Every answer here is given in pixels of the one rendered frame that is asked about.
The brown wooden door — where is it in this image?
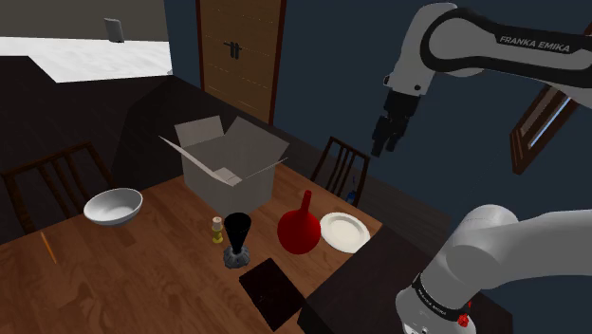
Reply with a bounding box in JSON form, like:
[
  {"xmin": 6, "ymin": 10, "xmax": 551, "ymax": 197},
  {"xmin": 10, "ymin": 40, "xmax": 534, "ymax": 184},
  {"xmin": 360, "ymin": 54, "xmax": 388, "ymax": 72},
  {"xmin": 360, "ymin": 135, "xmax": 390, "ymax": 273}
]
[{"xmin": 194, "ymin": 0, "xmax": 287, "ymax": 126}]

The small yellow candle holder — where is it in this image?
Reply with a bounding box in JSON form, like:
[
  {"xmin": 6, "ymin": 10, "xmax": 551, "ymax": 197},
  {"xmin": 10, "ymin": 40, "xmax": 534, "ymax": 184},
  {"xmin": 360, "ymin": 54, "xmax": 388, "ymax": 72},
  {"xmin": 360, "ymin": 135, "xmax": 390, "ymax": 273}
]
[{"xmin": 211, "ymin": 215, "xmax": 225, "ymax": 245}]

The white plate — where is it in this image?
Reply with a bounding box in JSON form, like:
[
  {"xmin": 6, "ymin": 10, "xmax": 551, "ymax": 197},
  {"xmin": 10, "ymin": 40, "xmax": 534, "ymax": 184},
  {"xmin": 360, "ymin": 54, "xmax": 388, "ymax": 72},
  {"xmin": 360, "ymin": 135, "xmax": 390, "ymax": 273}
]
[{"xmin": 320, "ymin": 212, "xmax": 372, "ymax": 254}]

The red long-necked vase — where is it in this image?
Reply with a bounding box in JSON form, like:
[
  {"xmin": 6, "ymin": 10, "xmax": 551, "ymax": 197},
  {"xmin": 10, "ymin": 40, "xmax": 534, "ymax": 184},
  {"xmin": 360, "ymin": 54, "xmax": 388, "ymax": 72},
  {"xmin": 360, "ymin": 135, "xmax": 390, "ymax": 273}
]
[{"xmin": 276, "ymin": 189, "xmax": 323, "ymax": 255}]

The black cone vase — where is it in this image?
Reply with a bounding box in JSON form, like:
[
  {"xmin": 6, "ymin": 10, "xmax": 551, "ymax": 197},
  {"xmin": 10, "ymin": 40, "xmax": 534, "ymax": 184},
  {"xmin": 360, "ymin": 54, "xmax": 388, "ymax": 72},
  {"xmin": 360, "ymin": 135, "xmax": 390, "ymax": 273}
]
[{"xmin": 222, "ymin": 212, "xmax": 253, "ymax": 269}]

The orange pencil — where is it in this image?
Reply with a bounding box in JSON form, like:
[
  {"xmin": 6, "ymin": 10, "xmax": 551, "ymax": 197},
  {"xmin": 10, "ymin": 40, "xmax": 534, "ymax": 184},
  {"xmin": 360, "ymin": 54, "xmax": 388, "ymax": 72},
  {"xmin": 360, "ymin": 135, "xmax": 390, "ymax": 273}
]
[{"xmin": 39, "ymin": 231, "xmax": 59, "ymax": 266}]

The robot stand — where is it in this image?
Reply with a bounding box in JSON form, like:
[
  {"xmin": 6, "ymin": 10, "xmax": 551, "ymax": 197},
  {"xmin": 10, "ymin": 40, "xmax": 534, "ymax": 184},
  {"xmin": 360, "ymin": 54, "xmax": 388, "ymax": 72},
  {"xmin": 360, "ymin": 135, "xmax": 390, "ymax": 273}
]
[{"xmin": 297, "ymin": 225, "xmax": 514, "ymax": 334}]

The white bowl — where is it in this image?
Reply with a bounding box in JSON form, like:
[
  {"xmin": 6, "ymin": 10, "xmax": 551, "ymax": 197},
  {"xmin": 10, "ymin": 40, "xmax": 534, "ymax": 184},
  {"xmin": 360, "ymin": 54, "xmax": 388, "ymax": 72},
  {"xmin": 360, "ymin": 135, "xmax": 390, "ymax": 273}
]
[{"xmin": 83, "ymin": 187, "xmax": 144, "ymax": 228}]

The brown framed window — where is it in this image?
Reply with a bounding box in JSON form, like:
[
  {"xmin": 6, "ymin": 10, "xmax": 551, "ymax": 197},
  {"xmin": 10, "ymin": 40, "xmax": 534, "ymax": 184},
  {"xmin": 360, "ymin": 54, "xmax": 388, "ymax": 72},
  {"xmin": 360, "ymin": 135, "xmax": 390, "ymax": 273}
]
[{"xmin": 509, "ymin": 84, "xmax": 582, "ymax": 176}]

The small grey upright block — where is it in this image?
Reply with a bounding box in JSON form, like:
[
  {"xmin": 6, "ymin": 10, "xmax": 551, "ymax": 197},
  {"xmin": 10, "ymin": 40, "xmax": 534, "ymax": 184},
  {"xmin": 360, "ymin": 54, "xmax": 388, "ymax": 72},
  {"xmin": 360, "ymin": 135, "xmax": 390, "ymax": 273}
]
[{"xmin": 103, "ymin": 17, "xmax": 125, "ymax": 44}]

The open cardboard box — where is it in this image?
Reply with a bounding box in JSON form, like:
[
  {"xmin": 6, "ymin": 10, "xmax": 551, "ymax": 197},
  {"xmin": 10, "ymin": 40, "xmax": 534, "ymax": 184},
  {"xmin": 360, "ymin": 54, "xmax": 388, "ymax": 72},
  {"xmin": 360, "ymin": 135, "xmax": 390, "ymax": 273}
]
[{"xmin": 158, "ymin": 115, "xmax": 291, "ymax": 216}]

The dark wooden chair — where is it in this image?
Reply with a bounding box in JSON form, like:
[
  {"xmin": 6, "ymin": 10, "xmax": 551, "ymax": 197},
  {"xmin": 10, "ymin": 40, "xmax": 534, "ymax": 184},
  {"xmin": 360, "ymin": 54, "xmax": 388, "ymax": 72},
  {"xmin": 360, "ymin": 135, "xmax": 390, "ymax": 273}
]
[
  {"xmin": 0, "ymin": 140, "xmax": 115, "ymax": 234},
  {"xmin": 309, "ymin": 136, "xmax": 372, "ymax": 208}
]

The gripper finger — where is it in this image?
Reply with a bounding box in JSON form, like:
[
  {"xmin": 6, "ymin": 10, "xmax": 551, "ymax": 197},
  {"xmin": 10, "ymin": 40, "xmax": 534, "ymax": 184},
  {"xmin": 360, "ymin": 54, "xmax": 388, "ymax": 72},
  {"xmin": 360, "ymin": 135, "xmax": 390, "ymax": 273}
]
[
  {"xmin": 370, "ymin": 115, "xmax": 393, "ymax": 158},
  {"xmin": 385, "ymin": 118, "xmax": 411, "ymax": 154}
]

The brown wooden table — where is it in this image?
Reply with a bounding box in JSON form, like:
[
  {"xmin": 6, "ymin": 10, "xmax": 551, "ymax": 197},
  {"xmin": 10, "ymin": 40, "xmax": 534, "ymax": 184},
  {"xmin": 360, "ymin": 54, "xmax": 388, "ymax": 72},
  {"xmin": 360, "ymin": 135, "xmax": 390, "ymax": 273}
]
[{"xmin": 0, "ymin": 158, "xmax": 384, "ymax": 334}]

